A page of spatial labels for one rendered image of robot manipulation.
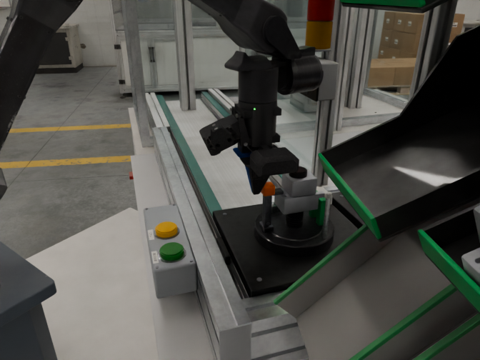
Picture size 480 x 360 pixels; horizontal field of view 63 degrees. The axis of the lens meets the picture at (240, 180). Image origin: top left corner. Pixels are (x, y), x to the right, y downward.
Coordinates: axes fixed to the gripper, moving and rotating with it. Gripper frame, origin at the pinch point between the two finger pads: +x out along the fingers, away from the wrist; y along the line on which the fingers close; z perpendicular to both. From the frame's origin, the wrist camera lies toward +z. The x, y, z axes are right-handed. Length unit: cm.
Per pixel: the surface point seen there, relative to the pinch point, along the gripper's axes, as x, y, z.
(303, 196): 4.1, 2.1, -7.6
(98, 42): 64, -812, 50
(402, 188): -11.2, 29.2, -2.8
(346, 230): 12.5, 1.9, -16.8
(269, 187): 2.1, 1.0, -2.0
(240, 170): 18.0, -40.4, -9.7
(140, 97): 6, -82, 13
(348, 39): -11, -78, -62
